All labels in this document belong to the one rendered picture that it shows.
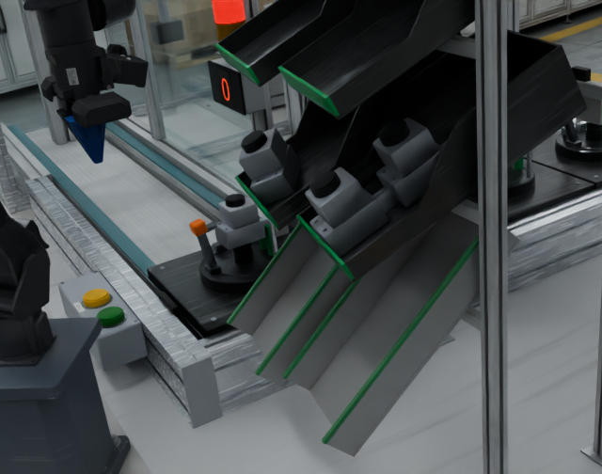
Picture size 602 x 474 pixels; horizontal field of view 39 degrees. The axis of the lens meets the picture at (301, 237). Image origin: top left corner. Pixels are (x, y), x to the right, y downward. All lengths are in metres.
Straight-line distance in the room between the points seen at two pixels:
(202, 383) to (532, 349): 0.48
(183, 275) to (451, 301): 0.59
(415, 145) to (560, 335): 0.57
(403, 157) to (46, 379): 0.46
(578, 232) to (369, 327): 0.61
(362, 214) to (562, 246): 0.70
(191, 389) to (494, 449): 0.42
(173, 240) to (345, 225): 0.80
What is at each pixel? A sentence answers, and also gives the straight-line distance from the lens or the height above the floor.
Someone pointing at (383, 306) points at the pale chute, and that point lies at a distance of 0.96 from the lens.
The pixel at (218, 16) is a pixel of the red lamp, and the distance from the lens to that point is 1.39.
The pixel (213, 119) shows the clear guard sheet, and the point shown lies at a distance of 1.67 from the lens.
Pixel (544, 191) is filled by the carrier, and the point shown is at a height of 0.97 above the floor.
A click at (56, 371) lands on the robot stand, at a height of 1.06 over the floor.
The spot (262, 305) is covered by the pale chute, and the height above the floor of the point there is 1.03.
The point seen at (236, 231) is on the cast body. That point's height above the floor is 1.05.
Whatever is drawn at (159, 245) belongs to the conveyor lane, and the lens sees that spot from 1.58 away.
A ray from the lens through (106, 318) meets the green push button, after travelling 1.26.
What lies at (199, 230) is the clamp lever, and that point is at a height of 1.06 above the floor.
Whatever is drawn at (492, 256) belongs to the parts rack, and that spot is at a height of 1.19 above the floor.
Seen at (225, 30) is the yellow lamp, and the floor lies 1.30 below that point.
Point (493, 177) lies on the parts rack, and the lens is 0.78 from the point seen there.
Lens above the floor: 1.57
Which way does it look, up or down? 26 degrees down
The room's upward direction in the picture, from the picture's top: 7 degrees counter-clockwise
